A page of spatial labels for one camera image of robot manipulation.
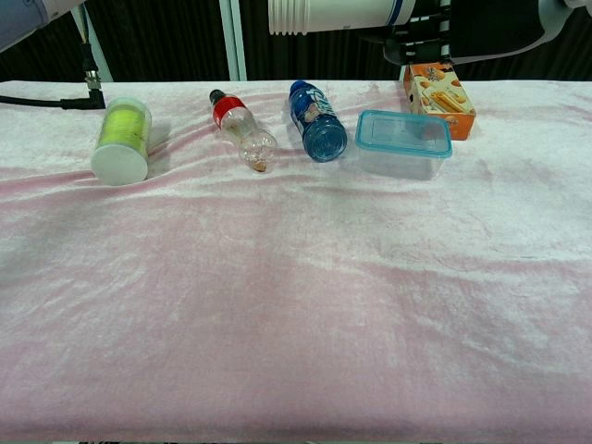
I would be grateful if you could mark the pink velvet table cloth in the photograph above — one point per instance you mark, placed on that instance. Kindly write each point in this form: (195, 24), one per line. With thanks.
(296, 300)

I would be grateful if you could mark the clear tennis ball tube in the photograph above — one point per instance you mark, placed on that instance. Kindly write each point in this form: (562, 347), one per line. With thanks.
(121, 157)

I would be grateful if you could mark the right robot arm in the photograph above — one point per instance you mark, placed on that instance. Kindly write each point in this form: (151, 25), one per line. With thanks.
(566, 11)

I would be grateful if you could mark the clear container with blue lid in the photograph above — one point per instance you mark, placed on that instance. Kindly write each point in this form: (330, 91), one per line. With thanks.
(402, 143)

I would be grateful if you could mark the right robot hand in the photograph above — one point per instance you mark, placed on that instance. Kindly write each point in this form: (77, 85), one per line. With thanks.
(490, 28)

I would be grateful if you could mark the blue drink bottle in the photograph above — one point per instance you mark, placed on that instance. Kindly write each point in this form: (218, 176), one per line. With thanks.
(319, 129)

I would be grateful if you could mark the yellow tennis ball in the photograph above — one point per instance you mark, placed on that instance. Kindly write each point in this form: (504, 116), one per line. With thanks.
(120, 134)
(127, 112)

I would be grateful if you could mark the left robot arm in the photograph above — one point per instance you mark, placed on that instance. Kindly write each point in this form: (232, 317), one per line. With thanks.
(23, 16)

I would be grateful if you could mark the orange biscuit box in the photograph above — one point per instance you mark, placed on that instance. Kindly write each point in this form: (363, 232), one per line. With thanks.
(444, 99)

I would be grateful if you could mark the white frame post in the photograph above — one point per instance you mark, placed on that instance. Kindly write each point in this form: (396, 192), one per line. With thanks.
(233, 41)
(99, 55)

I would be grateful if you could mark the empty red label cola bottle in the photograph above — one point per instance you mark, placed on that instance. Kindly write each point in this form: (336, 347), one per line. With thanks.
(240, 129)

